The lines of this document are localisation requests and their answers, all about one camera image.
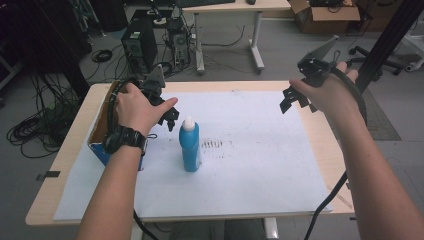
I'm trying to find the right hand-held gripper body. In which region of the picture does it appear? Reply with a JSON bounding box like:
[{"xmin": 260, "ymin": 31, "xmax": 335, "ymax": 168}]
[{"xmin": 296, "ymin": 34, "xmax": 341, "ymax": 89}]

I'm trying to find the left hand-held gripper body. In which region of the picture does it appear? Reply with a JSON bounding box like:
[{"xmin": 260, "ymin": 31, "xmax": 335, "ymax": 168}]
[{"xmin": 141, "ymin": 64, "xmax": 167, "ymax": 107}]

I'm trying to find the blue bottle with white cap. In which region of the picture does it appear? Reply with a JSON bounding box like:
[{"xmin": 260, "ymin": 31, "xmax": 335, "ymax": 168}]
[{"xmin": 178, "ymin": 116, "xmax": 202, "ymax": 173}]

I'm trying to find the person's left hand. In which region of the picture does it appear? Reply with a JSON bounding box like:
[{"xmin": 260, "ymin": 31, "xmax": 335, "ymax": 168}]
[{"xmin": 114, "ymin": 82, "xmax": 180, "ymax": 138}]

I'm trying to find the person's right hand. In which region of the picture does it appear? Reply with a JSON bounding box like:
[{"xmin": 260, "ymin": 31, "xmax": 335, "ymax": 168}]
[{"xmin": 288, "ymin": 61, "xmax": 360, "ymax": 115}]

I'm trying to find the black computer tower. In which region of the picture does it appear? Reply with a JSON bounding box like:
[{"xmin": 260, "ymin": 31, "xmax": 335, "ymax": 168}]
[{"xmin": 120, "ymin": 17, "xmax": 159, "ymax": 75}]

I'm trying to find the black wristwatch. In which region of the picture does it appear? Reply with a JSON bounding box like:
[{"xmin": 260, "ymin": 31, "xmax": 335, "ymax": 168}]
[{"xmin": 102, "ymin": 124, "xmax": 150, "ymax": 156}]

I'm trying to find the open-sided computer tower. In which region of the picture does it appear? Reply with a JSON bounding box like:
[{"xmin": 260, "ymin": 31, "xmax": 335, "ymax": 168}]
[{"xmin": 165, "ymin": 17, "xmax": 192, "ymax": 69}]

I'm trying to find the brown cardboard box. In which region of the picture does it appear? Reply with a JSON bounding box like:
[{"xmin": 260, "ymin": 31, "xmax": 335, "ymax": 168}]
[{"xmin": 287, "ymin": 0, "xmax": 362, "ymax": 35}]

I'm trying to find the black office chair base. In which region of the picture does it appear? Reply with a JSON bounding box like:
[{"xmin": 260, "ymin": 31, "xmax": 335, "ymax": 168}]
[{"xmin": 347, "ymin": 44, "xmax": 405, "ymax": 77}]

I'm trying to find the open cardboard box, blue side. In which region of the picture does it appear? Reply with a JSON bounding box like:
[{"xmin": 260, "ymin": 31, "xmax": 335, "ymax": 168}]
[{"xmin": 86, "ymin": 79, "xmax": 145, "ymax": 172}]

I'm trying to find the white paper sheet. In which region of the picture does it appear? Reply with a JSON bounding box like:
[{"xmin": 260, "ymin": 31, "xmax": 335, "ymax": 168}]
[{"xmin": 53, "ymin": 89, "xmax": 333, "ymax": 222}]

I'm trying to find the dark floor mat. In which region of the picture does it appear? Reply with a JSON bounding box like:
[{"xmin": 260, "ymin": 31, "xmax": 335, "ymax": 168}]
[{"xmin": 360, "ymin": 87, "xmax": 402, "ymax": 142}]

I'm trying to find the black metal stand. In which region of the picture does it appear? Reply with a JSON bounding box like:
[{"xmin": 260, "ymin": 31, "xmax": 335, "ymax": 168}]
[{"xmin": 354, "ymin": 0, "xmax": 424, "ymax": 95}]

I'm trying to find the black keyboard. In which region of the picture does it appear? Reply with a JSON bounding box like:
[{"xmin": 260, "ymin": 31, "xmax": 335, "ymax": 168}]
[{"xmin": 175, "ymin": 0, "xmax": 237, "ymax": 9}]

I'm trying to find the white-legged desk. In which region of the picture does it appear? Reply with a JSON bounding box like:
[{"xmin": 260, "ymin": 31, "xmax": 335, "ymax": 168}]
[{"xmin": 181, "ymin": 0, "xmax": 293, "ymax": 76}]

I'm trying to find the black tape strip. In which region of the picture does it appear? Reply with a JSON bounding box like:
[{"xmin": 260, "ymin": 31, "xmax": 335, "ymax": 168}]
[{"xmin": 35, "ymin": 170, "xmax": 62, "ymax": 182}]

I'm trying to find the white table leg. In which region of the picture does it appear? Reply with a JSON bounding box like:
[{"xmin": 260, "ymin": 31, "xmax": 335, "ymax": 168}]
[{"xmin": 262, "ymin": 217, "xmax": 280, "ymax": 240}]

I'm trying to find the left hand-held gripper black cable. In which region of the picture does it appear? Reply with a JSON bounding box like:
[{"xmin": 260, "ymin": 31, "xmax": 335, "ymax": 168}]
[{"xmin": 105, "ymin": 77, "xmax": 160, "ymax": 240}]

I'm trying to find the hand-held gripper black cable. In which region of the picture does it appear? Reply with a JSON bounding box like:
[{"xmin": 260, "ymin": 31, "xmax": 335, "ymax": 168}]
[
  {"xmin": 302, "ymin": 65, "xmax": 368, "ymax": 240},
  {"xmin": 105, "ymin": 77, "xmax": 160, "ymax": 240}
]

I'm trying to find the right hand-held gripper black cable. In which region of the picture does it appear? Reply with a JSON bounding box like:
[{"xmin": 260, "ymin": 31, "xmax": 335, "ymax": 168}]
[{"xmin": 302, "ymin": 65, "xmax": 368, "ymax": 240}]

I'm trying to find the small coil of black cable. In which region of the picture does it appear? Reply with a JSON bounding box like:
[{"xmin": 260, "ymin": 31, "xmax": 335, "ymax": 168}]
[{"xmin": 90, "ymin": 48, "xmax": 114, "ymax": 64}]

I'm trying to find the tangle of black floor cables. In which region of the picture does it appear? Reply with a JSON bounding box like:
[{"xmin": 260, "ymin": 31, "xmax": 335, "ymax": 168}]
[{"xmin": 5, "ymin": 71, "xmax": 83, "ymax": 160}]

